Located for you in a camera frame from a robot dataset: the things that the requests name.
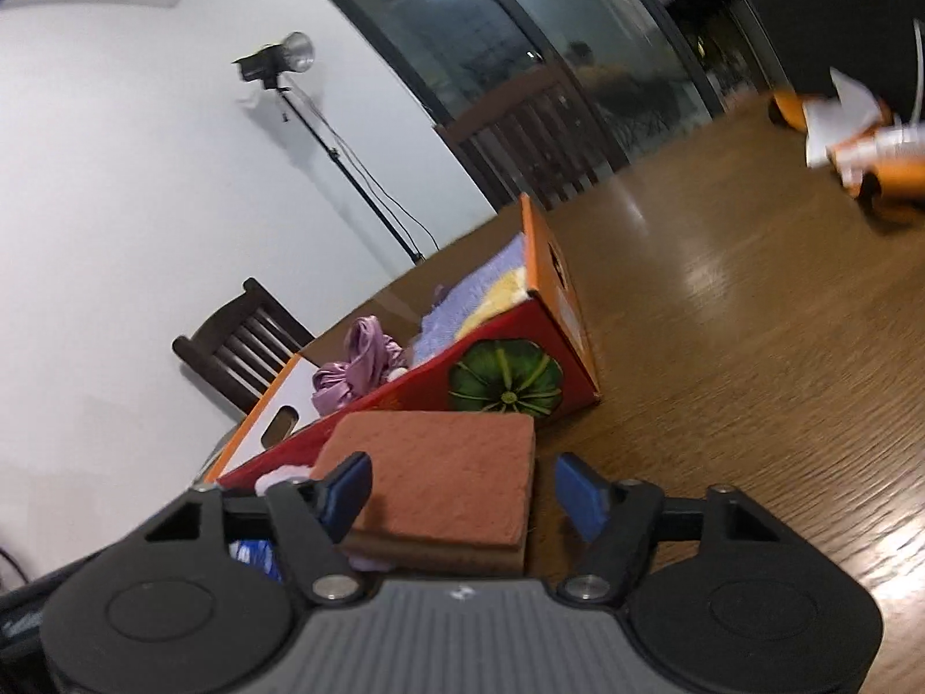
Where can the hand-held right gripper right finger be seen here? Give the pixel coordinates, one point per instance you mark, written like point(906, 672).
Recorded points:
point(582, 495)

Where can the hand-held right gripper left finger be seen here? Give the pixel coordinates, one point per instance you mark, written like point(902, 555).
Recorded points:
point(347, 495)

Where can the brown sponge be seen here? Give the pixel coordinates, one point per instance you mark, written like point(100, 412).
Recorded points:
point(448, 477)

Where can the purple satin scrunchie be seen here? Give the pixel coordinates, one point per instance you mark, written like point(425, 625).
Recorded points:
point(354, 369)

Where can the red and orange cardboard box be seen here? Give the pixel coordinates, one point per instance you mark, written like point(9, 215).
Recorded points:
point(426, 390)

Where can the purple knitted pillow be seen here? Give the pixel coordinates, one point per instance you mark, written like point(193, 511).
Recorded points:
point(441, 325)

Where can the dark wooden chair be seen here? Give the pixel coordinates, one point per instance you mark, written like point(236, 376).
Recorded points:
point(527, 137)
point(246, 347)

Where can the black light stand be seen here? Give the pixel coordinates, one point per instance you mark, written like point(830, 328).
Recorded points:
point(347, 173)

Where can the black studio light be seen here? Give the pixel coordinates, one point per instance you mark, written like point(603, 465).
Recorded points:
point(267, 61)

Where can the dark framed sliding glass door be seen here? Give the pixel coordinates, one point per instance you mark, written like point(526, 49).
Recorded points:
point(448, 14)

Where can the black monitor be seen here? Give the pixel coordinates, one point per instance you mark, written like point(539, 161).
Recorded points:
point(831, 7)

